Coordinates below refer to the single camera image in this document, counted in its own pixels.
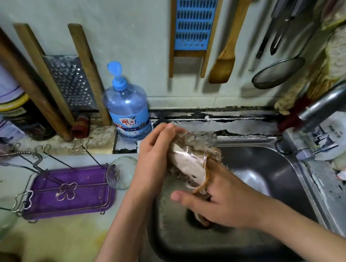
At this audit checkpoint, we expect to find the person's left hand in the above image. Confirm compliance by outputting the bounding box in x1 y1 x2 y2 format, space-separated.
124 119 195 202

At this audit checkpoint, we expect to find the person's right hand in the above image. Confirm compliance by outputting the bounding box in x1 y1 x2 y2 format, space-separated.
166 148 283 241

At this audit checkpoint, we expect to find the beige dish cloth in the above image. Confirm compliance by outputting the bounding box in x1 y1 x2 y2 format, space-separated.
165 134 223 231

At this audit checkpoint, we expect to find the person's right forearm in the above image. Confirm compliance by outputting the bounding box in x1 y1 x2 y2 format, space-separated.
257 189 346 262

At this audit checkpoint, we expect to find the person's left forearm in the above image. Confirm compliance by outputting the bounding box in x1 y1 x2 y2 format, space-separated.
64 182 172 262

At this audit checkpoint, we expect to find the stainless steel sink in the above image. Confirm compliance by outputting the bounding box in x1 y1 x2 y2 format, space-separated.
118 116 346 262

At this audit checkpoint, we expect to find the small blue water bottle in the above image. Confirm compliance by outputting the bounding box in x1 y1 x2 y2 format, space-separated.
98 57 153 143

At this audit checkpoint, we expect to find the purple plastic tray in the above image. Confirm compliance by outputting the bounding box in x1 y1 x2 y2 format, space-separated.
17 161 119 223

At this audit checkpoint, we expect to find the red container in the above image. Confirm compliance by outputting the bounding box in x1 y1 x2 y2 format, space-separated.
275 95 316 134

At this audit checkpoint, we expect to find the wooden framed metal grater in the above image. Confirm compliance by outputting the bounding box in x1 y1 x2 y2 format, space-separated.
13 12 113 138

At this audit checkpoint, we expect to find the mesh strainer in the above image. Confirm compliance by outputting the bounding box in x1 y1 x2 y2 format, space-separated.
244 14 332 91

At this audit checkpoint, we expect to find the metal faucet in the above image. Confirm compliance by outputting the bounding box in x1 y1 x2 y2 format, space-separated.
268 77 346 164

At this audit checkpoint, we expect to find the wooden spatula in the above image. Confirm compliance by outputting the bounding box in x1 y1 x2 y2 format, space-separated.
198 0 279 86

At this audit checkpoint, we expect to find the wooden slicer with blue blade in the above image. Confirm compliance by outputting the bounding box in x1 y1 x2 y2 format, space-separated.
158 0 245 83

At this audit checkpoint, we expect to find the wooden rolling pin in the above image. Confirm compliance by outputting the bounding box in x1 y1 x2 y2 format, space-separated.
0 0 75 152

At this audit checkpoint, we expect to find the metal wire cup rack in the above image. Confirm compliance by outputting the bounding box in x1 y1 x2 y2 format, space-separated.
0 131 122 229

